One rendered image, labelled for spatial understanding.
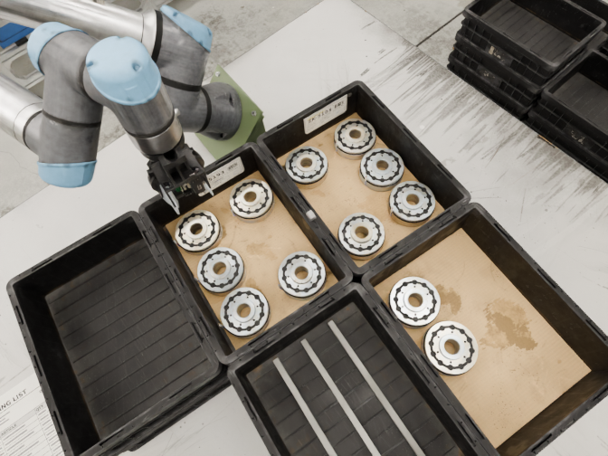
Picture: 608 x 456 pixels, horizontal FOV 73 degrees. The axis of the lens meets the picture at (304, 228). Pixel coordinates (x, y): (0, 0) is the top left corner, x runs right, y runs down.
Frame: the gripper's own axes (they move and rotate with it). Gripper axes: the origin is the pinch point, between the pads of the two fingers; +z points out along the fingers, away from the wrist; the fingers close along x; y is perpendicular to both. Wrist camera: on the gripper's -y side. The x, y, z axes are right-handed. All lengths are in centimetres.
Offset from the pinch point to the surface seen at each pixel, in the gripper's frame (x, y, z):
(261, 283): 3.8, 18.3, 17.1
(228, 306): -4.8, 19.4, 14.9
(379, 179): 39.2, 13.6, 11.8
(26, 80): -37, -168, 88
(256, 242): 7.9, 9.1, 16.8
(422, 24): 161, -85, 89
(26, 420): -57, 11, 34
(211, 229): 0.6, 1.9, 14.0
